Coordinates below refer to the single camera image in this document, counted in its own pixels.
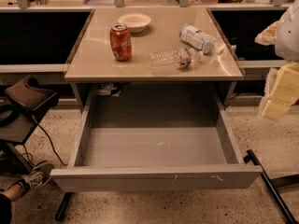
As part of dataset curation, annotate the grey cabinet desk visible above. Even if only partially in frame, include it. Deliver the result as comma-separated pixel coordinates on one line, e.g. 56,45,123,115
64,7,245,110

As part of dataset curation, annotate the grey sneaker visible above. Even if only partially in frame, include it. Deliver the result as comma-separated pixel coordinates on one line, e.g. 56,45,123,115
6,161,54,195

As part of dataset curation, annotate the grey open top drawer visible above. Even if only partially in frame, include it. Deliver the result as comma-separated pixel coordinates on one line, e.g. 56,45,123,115
51,86,262,192

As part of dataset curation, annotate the black floor bar right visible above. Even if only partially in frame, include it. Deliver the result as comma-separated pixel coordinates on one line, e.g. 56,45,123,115
244,149,299,224

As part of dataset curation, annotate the dark side table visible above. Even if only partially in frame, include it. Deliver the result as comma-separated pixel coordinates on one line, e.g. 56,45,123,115
0,108,36,176

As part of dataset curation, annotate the white paper bowl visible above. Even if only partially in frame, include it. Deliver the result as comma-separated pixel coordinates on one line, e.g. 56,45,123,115
118,13,151,34

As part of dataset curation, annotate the black device on side table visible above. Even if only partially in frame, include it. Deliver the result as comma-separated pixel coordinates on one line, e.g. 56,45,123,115
5,76,59,119

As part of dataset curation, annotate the black cable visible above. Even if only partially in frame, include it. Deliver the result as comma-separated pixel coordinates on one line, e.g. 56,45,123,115
31,115,68,167

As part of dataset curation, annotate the person's lower leg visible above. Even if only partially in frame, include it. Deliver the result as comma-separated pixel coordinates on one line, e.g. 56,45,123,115
2,184,23,202

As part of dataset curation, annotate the black floor bar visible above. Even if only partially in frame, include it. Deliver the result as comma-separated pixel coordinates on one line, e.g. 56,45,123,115
244,149,299,224
55,192,73,221

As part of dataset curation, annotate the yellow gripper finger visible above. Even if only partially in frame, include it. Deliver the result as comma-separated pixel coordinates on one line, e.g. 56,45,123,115
261,63,299,120

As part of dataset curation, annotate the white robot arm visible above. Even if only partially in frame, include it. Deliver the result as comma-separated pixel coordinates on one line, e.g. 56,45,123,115
255,0,299,120

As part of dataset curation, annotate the black floor bar left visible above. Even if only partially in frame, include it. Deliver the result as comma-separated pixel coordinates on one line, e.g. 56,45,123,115
55,192,73,221

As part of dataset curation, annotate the orange soda can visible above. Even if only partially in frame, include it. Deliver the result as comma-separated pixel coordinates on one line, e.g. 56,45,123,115
110,23,132,61

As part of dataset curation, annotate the clear plastic water bottle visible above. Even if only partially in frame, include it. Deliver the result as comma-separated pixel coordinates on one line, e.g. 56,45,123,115
149,48,204,75

